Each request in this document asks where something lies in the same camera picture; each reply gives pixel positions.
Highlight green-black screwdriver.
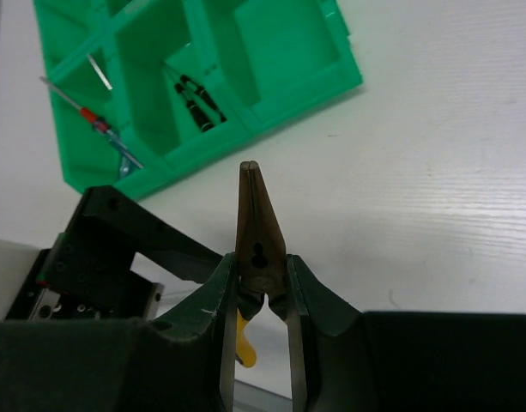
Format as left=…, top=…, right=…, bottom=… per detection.
left=179, top=75, right=227, bottom=123
left=174, top=83, right=215, bottom=132

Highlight blue screwdriver red collar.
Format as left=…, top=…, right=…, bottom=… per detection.
left=39, top=76, right=144, bottom=171

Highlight green six-compartment tray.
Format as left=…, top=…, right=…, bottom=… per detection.
left=33, top=0, right=362, bottom=199

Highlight yellow pliers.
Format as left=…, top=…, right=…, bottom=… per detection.
left=235, top=161, right=287, bottom=368

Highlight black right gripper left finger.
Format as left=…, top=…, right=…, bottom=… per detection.
left=0, top=254, right=237, bottom=411

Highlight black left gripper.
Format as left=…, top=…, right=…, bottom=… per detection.
left=4, top=185, right=222, bottom=320

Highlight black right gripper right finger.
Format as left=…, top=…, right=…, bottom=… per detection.
left=287, top=255, right=526, bottom=411

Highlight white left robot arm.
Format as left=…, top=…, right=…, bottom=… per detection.
left=0, top=185, right=221, bottom=320

